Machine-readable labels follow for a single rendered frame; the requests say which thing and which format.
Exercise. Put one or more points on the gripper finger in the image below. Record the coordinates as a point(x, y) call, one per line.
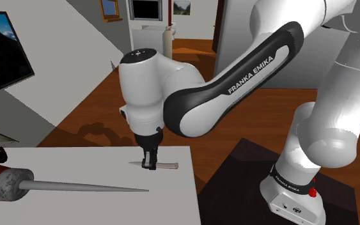
point(146, 159)
point(153, 160)

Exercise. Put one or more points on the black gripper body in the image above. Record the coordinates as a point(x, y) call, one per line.
point(148, 141)

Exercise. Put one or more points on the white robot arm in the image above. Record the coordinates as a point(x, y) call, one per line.
point(329, 102)

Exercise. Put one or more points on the cream cylinder on red pole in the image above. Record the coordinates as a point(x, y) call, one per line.
point(168, 43)

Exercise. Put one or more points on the white cabinet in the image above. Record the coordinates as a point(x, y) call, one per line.
point(147, 39)

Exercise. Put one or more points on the grey-framed dark window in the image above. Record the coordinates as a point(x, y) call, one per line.
point(145, 9)

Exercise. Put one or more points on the brown door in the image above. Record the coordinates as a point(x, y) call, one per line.
point(217, 25)

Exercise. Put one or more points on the wooden-framed wall picture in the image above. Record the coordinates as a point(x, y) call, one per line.
point(109, 11)

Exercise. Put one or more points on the small landscape wall picture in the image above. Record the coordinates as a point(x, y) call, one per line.
point(181, 7)

